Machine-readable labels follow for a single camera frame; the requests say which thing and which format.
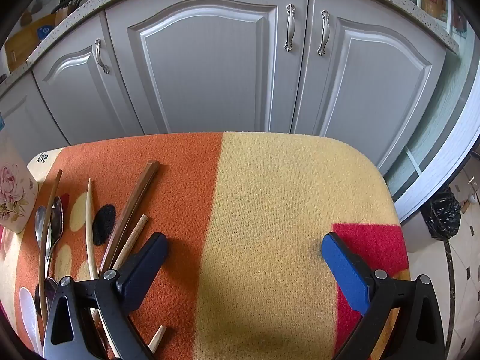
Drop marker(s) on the metal spoon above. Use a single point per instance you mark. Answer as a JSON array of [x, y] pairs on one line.
[[39, 225], [57, 221]]

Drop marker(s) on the dark brown wooden chopstick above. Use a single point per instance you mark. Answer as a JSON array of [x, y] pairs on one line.
[[138, 203], [131, 202]]

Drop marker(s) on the black trash bag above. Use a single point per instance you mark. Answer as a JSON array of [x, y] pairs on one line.
[[444, 217]]

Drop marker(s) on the grey cabinet door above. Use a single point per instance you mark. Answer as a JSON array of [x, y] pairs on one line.
[[375, 93], [22, 120], [210, 67]]

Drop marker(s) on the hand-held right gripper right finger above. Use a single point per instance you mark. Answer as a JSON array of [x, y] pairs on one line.
[[343, 266]]

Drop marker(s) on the curved pale bamboo chopstick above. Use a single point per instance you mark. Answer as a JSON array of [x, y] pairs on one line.
[[88, 232]]

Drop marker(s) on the light wooden chopstick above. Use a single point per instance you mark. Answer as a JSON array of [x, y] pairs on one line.
[[157, 339], [131, 240]]

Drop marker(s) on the blue packet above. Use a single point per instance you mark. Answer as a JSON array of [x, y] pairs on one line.
[[45, 32]]

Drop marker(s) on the wooden knife block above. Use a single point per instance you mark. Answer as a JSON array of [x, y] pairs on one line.
[[63, 17]]

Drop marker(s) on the wooden cutting board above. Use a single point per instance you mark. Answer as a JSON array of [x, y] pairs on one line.
[[22, 45]]

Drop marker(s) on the orange and yellow printed blanket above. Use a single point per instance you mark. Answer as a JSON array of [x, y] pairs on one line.
[[262, 213]]

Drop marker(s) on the floral print cup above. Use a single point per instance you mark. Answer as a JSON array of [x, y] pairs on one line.
[[11, 191]]

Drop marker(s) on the spoons in cup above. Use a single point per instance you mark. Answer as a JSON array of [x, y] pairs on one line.
[[82, 101]]

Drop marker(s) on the curved brown bamboo chopstick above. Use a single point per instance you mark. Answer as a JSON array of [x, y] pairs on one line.
[[57, 185]]

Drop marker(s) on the white plastic spoon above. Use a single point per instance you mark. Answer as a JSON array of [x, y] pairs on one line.
[[28, 307]]

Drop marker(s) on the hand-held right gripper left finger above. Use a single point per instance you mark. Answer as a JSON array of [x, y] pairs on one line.
[[144, 266]]

